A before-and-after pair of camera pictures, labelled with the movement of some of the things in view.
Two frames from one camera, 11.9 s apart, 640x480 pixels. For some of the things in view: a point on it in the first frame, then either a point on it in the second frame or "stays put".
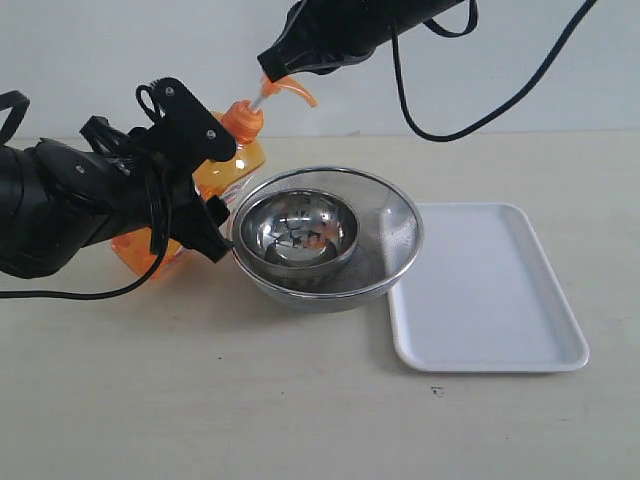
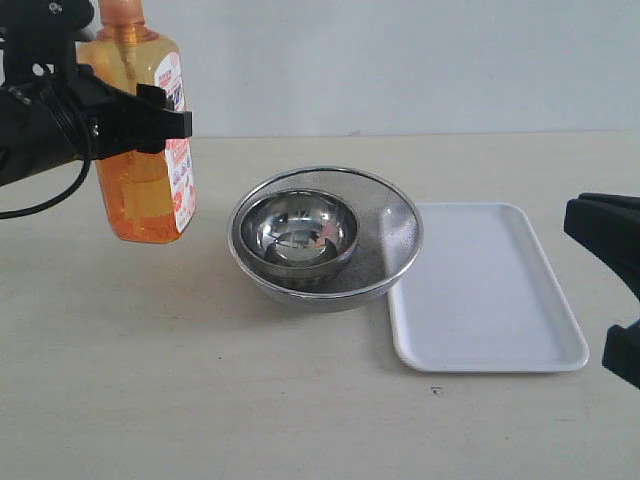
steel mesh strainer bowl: [324, 238] stays put
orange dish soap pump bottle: [224, 180] → [145, 196]
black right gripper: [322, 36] → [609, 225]
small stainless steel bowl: [300, 234] stays put
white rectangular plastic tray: [480, 297] stays put
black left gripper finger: [200, 227] → [177, 124]
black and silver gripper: [181, 133] → [41, 39]
